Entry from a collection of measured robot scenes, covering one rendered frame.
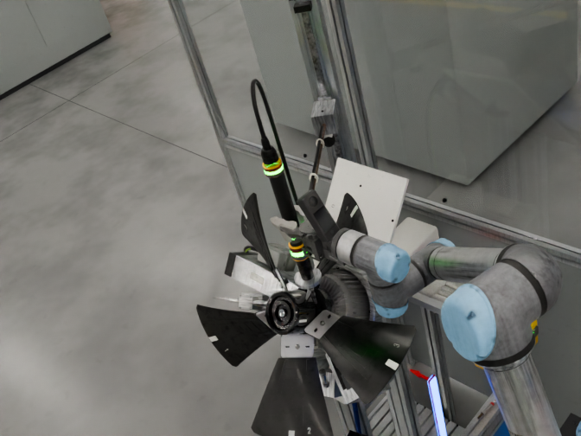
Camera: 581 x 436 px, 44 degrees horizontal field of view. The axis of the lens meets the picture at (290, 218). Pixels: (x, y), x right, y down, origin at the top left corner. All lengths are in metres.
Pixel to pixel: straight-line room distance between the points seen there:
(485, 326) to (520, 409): 0.20
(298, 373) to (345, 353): 0.20
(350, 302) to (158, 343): 1.96
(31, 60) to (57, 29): 0.38
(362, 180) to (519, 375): 1.00
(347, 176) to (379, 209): 0.16
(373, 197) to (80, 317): 2.48
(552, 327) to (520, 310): 1.35
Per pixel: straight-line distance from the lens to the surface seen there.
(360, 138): 2.55
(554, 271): 1.31
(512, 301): 1.25
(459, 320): 1.25
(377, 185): 2.12
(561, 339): 2.63
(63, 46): 7.48
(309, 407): 2.04
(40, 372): 4.09
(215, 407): 3.46
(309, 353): 2.03
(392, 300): 1.60
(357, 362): 1.85
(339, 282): 2.06
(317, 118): 2.22
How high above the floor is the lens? 2.59
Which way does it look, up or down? 37 degrees down
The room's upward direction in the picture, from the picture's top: 17 degrees counter-clockwise
